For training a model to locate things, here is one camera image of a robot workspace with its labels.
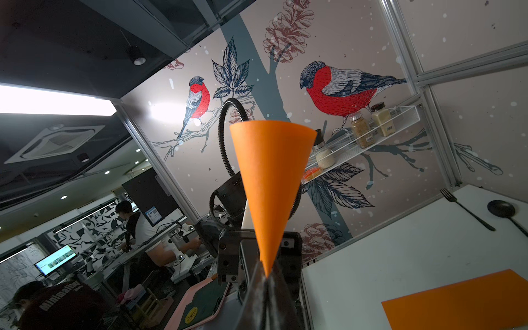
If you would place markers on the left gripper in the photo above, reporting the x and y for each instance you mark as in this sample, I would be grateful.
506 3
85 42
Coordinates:
238 255

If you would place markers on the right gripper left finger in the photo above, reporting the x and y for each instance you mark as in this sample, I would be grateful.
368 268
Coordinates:
254 310

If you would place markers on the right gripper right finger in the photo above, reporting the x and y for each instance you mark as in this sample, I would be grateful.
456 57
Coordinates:
281 311

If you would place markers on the orange paper sheet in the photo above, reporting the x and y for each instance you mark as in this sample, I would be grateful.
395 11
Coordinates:
494 301
272 156

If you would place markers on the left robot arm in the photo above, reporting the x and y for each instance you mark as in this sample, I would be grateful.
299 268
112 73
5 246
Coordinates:
227 208

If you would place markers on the seated person white shirt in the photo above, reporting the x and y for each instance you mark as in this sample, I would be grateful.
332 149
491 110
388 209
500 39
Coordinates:
162 254

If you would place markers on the small red packet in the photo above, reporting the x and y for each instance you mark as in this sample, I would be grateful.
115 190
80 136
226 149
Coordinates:
312 173

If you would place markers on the black lid rice jar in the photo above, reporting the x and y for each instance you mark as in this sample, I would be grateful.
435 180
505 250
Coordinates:
323 154

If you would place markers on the person in dark shirt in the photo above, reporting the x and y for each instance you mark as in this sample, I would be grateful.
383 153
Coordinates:
69 305

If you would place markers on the brown spice jar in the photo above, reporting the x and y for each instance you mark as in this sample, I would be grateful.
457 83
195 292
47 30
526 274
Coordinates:
361 130

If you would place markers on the black computer monitor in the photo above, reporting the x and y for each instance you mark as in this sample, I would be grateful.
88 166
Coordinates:
55 260

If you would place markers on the tan spice jar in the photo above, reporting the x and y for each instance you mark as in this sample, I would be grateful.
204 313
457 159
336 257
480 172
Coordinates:
383 119

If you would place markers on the black fork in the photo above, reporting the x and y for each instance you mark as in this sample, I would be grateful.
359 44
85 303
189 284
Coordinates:
451 198

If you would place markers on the black spoon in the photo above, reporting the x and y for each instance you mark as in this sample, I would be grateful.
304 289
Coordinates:
505 210

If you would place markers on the clear acrylic wall shelf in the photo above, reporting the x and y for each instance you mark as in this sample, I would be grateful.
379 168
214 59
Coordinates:
345 147

